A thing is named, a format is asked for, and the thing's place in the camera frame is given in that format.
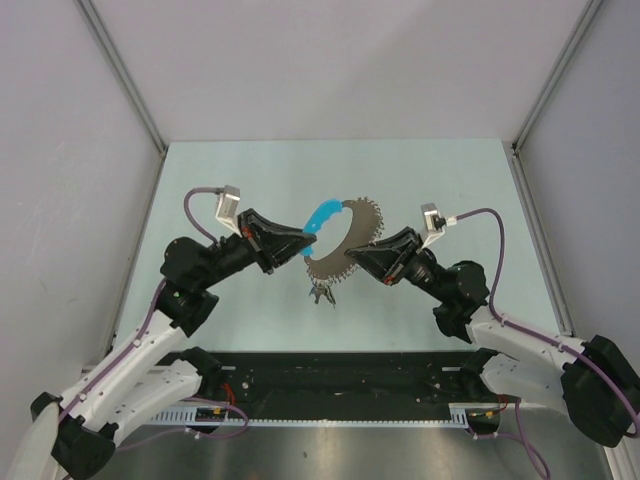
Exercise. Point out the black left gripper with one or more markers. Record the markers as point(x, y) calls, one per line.
point(272, 244)

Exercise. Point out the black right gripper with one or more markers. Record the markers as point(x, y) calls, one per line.
point(388, 259)

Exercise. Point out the large metal keyring blue handle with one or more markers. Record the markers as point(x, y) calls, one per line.
point(366, 225)

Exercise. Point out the small split rings bunch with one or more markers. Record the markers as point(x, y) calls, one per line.
point(322, 295)

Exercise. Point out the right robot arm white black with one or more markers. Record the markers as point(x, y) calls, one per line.
point(589, 381)

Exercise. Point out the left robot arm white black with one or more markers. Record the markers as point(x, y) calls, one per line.
point(106, 405)

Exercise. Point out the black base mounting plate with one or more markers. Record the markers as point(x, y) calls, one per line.
point(352, 386)

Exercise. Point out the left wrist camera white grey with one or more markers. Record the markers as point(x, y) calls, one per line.
point(227, 203)

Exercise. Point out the right aluminium frame post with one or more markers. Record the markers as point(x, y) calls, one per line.
point(560, 67)

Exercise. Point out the aluminium frame post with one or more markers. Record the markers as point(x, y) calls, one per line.
point(560, 67)
point(114, 60)

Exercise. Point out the grey slotted cable duct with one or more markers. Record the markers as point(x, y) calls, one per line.
point(186, 415)

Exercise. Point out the left aluminium frame post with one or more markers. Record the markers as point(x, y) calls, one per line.
point(114, 60)

